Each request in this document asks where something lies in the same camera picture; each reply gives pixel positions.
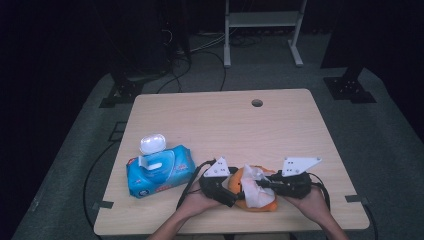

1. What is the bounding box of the black tape piece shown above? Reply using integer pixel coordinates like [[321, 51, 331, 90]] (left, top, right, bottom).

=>
[[345, 194, 370, 205], [92, 200, 115, 210]]

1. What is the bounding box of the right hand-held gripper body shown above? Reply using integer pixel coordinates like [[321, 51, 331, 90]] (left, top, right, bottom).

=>
[[267, 156, 323, 200]]

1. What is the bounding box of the hand-held gripper cable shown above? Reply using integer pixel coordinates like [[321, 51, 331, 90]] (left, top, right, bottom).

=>
[[176, 158, 217, 211], [307, 172, 331, 212]]

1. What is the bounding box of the black stand base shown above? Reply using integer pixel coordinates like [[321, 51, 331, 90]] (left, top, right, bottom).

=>
[[323, 68, 378, 104], [99, 78, 145, 109]]

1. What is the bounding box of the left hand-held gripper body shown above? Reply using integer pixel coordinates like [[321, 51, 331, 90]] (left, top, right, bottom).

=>
[[198, 156, 241, 208]]

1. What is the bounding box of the white metal stand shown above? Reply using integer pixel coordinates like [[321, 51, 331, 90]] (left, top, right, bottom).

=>
[[223, 0, 308, 69]]

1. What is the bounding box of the white floor cable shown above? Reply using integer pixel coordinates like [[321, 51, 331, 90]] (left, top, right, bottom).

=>
[[181, 31, 231, 54]]

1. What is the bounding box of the person's left hand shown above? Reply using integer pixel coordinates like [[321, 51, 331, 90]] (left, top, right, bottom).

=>
[[178, 181, 223, 220]]

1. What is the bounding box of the white wet wipe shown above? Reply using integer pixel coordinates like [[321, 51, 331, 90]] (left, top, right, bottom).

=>
[[240, 163, 277, 209]]

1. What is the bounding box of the black floor cable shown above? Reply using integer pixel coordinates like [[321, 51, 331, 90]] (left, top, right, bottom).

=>
[[156, 49, 228, 94], [82, 139, 116, 236], [362, 203, 380, 240]]

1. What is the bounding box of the blue wet wipes pack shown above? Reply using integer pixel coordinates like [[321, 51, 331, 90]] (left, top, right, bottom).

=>
[[125, 133, 198, 200]]

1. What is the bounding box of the person's right hand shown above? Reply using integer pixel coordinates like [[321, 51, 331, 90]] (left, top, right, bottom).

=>
[[283, 186, 330, 223]]

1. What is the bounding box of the left hand-held gripper cable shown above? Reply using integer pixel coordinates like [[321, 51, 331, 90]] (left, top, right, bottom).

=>
[[176, 158, 217, 211]]

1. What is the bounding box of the right hand-held gripper cable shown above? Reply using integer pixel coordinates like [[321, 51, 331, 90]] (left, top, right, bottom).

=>
[[307, 172, 331, 212]]

